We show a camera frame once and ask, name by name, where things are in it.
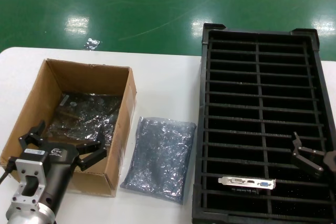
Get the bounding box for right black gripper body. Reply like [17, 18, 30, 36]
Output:
[323, 150, 336, 174]

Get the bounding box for left silver wrist bracket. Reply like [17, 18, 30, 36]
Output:
[9, 149, 48, 206]

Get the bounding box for crinkled clear antistatic bag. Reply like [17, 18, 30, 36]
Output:
[47, 91, 124, 146]

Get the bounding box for black slotted plastic container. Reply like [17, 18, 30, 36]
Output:
[192, 23, 336, 224]

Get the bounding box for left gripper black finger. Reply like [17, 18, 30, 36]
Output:
[76, 126, 108, 172]
[17, 120, 50, 154]

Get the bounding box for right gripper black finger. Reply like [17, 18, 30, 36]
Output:
[290, 152, 323, 179]
[292, 131, 326, 158]

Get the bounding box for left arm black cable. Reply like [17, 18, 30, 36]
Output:
[0, 155, 16, 185]

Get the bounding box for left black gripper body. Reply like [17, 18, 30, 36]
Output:
[41, 141, 81, 210]

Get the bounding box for small shiny foil scrap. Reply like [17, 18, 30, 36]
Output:
[84, 38, 102, 50]

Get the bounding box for brown cardboard box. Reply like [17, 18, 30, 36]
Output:
[0, 58, 138, 198]

